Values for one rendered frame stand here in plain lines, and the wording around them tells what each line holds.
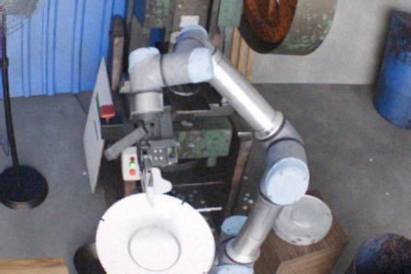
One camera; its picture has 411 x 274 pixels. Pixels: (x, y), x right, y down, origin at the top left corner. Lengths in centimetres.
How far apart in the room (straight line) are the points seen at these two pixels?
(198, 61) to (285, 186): 39
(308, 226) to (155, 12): 110
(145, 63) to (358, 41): 307
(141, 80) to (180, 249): 40
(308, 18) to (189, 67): 77
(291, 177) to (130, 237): 43
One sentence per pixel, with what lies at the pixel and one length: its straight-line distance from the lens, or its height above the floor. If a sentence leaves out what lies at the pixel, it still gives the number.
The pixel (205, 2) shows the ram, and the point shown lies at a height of 116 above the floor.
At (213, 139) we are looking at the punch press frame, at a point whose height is 59.
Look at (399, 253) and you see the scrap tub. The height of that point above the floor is 38.
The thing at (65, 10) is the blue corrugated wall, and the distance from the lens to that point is 318.
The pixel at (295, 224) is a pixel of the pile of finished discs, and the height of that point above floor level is 40.
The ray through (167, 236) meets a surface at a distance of 115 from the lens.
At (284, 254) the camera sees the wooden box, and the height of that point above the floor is 35.
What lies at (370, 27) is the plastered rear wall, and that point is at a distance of 407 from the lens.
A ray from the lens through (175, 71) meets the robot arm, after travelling 112.
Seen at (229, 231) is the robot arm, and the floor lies 68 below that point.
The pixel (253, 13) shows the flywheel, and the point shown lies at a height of 104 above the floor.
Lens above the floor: 185
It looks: 34 degrees down
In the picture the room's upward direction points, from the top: 8 degrees clockwise
